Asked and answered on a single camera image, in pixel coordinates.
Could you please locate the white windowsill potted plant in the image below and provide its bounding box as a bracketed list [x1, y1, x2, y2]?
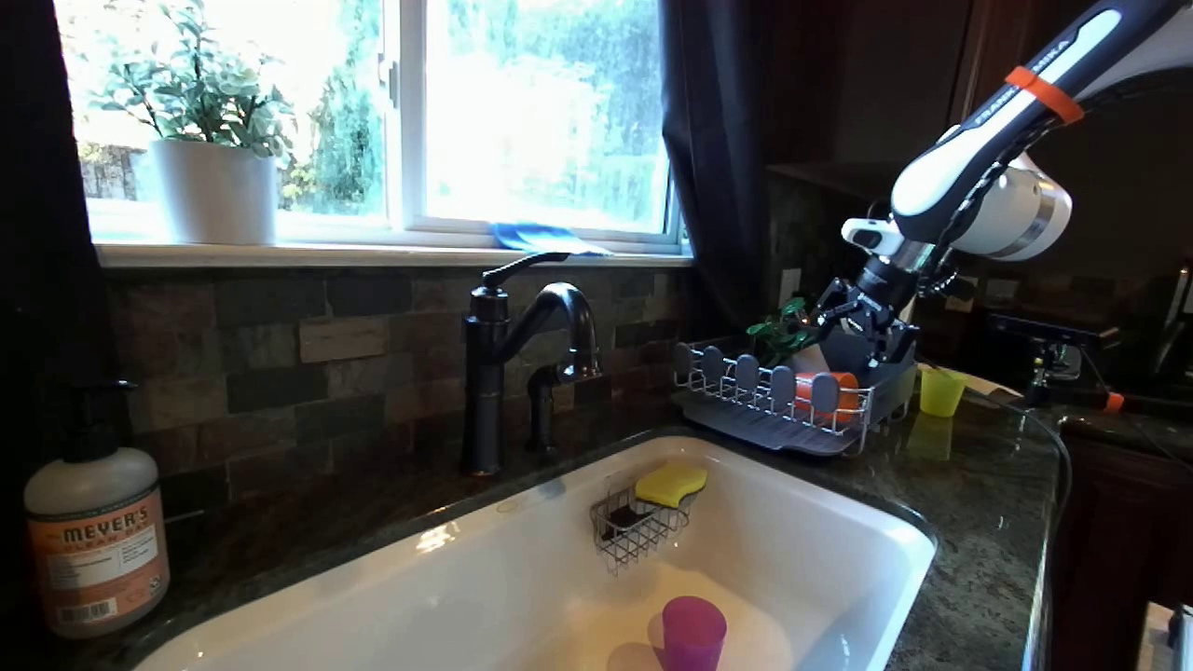
[101, 0, 290, 245]

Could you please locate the black kitchen faucet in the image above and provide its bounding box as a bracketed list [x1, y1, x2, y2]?
[459, 248, 605, 479]

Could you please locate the white kitchen sink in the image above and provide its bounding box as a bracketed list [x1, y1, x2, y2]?
[133, 436, 936, 671]

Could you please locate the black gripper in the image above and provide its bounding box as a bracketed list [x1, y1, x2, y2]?
[812, 261, 918, 378]

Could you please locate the yellow sponge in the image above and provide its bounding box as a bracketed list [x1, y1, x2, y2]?
[633, 466, 707, 510]

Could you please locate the wire sponge caddy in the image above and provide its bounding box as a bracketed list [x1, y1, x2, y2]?
[590, 489, 690, 571]

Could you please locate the stainless steel dish rack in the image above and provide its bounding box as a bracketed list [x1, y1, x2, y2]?
[671, 341, 918, 457]

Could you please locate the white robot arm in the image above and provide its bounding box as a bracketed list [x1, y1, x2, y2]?
[812, 0, 1193, 378]

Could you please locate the orange label soap bottle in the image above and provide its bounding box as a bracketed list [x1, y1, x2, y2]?
[22, 380, 170, 638]

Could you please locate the blue cloth on windowsill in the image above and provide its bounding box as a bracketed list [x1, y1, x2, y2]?
[488, 223, 609, 258]

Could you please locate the dark window curtain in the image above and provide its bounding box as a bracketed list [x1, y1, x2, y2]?
[659, 0, 777, 329]

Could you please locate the pink plastic cup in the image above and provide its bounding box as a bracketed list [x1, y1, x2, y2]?
[665, 597, 726, 671]

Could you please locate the yellow green plastic cup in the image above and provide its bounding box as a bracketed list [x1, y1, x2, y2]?
[918, 365, 967, 417]

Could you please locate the orange plastic cup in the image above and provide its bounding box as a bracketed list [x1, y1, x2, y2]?
[793, 371, 863, 427]

